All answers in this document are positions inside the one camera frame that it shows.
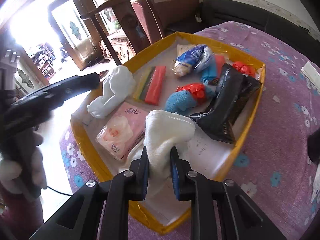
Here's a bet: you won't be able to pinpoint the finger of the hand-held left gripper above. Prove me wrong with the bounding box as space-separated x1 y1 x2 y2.
47 72 101 101

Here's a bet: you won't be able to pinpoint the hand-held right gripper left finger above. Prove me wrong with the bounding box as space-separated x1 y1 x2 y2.
29 146 150 240

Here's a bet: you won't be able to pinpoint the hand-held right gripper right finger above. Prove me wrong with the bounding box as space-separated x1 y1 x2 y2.
169 146 287 240

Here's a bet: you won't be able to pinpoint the white sock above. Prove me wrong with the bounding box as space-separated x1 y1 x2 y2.
87 64 137 120

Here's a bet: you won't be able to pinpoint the yellow cardboard box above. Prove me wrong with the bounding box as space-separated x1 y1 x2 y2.
71 31 266 236

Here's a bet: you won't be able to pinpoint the white towel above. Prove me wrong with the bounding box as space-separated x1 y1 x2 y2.
118 109 197 202

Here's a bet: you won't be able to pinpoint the pink tissue pack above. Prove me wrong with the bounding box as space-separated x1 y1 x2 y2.
96 102 147 161

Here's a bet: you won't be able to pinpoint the blue cloth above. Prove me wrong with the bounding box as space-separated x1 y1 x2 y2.
163 83 217 113

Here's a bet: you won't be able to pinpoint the red and green bars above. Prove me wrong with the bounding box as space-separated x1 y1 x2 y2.
133 66 167 105

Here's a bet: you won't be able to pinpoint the black foil packet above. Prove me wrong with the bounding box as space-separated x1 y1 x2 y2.
188 63 263 145

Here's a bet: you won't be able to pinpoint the red plastic bag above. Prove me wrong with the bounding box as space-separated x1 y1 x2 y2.
176 82 207 103
232 61 256 78

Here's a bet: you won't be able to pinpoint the red and blue sponge stack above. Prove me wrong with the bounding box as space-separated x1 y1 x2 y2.
201 54 226 86

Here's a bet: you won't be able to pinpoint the blue white packet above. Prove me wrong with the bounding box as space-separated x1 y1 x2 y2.
173 43 216 77

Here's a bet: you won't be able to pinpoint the person's left hand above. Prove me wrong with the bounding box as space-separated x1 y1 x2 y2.
0 131 49 198

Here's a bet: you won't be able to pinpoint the shelf with small items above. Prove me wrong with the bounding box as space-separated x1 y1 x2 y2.
27 42 57 81

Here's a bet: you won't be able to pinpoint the wooden glass doors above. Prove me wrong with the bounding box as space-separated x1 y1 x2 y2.
47 0 118 71

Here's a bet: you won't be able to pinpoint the dark wooden chair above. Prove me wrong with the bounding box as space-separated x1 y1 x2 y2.
81 0 166 66

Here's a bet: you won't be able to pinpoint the purple floral tablecloth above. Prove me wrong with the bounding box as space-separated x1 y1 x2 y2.
59 21 320 240

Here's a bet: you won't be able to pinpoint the brown armchair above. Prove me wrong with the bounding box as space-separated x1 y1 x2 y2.
131 0 201 46

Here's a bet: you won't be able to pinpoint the white paper sheets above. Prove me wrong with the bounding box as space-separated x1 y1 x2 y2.
301 61 320 87

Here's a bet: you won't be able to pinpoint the black sofa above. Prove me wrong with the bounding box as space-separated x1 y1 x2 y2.
199 0 320 48

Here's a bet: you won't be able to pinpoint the black cable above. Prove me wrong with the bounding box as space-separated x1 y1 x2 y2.
46 184 73 196

